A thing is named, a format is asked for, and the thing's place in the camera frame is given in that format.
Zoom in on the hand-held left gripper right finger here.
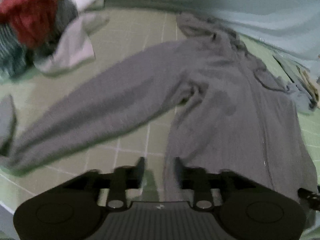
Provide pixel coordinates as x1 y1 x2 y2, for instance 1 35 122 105
174 157 256 210

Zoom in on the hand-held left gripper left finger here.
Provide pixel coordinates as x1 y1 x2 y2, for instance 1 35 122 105
62 157 146 209

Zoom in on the grey zip hoodie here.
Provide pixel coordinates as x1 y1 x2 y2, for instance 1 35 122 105
5 12 319 203

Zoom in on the blue-grey cloth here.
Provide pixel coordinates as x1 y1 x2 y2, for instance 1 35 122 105
272 54 318 115

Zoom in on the white garment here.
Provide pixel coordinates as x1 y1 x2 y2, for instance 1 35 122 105
34 0 109 77

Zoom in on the blue-green plaid shirt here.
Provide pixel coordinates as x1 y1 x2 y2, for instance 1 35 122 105
0 0 79 79

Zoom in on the carrot printed bed sheet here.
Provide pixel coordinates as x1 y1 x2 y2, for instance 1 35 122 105
59 0 320 61

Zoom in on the red checked shirt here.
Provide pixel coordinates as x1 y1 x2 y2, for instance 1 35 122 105
0 0 61 49

